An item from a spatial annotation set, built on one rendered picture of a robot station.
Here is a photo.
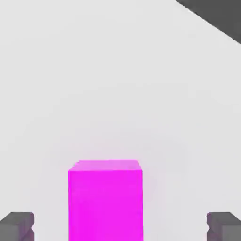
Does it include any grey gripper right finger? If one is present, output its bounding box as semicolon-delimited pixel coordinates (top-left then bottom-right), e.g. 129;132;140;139
206;211;241;241

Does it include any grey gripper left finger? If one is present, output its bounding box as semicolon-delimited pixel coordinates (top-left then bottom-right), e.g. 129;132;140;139
0;211;35;241

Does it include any small magenta cube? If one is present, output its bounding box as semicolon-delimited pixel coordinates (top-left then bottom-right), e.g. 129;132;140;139
67;159;144;241

